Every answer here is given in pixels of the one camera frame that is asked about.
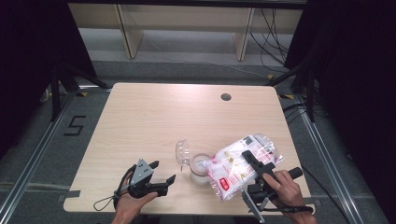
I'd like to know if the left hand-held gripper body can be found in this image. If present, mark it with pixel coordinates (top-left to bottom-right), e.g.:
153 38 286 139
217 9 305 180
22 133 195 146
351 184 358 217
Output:
126 159 170 200

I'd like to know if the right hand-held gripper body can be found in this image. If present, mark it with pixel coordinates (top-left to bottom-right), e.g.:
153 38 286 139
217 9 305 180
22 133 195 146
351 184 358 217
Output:
241 167 304 224

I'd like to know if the red and white sugar bag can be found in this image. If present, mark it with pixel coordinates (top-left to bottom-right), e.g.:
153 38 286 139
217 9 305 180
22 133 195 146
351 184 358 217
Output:
205 133 285 202

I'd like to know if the clear glass jar with lid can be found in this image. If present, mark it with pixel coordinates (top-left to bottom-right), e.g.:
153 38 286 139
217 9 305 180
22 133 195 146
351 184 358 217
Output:
175 139 213 187

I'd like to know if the person's right hand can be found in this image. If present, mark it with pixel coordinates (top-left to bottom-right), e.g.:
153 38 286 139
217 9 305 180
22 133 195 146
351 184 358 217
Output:
262 170 318 224

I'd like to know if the person's left hand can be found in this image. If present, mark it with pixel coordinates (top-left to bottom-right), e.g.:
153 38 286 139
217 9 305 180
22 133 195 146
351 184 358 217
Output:
111 174 160 224

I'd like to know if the black metal stand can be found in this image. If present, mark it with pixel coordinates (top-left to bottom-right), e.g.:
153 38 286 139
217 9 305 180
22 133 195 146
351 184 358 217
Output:
49 61 110 123
264 61 329 123

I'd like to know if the black curtain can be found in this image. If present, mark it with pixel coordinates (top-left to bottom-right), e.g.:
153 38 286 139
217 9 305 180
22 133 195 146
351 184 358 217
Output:
283 0 396 224
0 0 98 161

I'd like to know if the light wooden shelf unit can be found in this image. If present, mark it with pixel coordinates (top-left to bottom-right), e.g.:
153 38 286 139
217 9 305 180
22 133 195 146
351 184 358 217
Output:
68 3 304 62

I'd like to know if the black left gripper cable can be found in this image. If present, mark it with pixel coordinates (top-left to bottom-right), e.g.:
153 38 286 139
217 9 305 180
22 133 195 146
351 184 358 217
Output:
113 163 138 203

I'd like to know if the black right gripper strap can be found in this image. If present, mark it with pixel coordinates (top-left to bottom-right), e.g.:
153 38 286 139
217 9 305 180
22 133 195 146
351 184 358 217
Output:
263 204 315 215

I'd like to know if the thin grey cord loop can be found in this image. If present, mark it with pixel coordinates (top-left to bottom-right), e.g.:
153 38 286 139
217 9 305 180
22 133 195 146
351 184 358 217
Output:
92 195 118 213

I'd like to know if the metal floor rail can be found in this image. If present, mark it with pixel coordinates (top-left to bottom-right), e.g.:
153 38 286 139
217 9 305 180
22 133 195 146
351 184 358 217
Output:
293 92 366 224
0 91 78 224

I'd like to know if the black floor cable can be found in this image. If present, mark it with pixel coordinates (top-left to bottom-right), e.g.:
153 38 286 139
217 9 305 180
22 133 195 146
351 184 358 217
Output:
301 165 353 224

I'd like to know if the bundle of black cables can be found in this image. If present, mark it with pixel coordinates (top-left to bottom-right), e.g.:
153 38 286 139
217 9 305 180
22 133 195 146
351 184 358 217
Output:
248 7 291 75

